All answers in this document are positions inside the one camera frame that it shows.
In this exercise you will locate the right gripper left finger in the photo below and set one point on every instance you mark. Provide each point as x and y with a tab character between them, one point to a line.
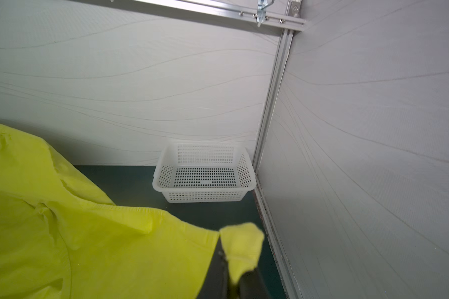
216	283

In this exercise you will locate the white plastic perforated basket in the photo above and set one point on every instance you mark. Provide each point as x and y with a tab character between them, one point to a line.
204	173

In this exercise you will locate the metal bracket hook right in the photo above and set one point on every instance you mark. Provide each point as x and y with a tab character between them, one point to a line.
261	15

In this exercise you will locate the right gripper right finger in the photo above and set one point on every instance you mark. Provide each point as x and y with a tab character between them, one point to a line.
251	286

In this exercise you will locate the horizontal aluminium rail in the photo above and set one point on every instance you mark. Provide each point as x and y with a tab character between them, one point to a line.
222	9

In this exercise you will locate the yellow long pants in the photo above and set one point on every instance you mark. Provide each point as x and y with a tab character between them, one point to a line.
48	213

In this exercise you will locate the dark green table mat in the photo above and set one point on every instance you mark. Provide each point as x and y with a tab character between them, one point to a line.
167	251

